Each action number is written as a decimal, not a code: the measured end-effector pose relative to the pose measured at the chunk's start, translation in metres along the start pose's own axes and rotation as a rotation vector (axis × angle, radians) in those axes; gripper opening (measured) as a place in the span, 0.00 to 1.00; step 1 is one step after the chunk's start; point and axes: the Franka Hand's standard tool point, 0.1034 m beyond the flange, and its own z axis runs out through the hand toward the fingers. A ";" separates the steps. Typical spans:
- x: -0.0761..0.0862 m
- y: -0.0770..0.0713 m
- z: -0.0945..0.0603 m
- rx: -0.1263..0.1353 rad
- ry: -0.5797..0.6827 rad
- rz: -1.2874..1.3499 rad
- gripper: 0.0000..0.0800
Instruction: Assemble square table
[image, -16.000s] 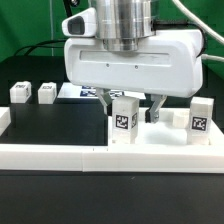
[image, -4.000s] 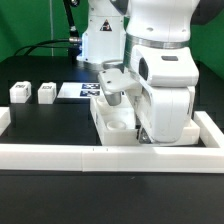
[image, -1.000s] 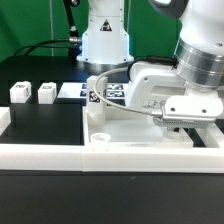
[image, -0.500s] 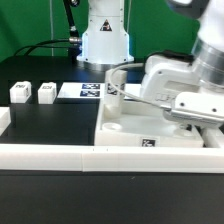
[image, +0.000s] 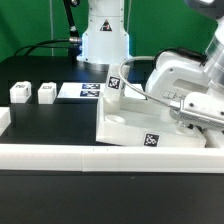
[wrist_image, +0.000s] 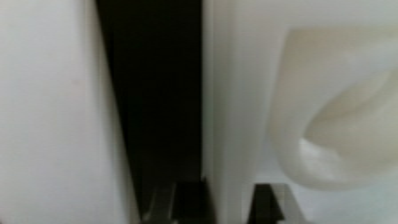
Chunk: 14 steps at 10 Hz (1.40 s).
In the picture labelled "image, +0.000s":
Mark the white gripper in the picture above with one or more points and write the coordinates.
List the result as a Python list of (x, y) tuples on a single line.
[(175, 76)]

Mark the white U-shaped fence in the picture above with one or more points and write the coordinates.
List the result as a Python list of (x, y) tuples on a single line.
[(110, 159)]

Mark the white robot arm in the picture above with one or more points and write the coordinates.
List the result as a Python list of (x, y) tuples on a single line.
[(105, 41)]

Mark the white square tabletop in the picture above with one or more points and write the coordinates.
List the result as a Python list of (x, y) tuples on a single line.
[(143, 123)]

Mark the white marker sheet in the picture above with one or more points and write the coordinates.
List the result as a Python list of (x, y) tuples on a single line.
[(93, 91)]

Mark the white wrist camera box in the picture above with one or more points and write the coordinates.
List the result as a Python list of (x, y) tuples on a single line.
[(200, 110)]

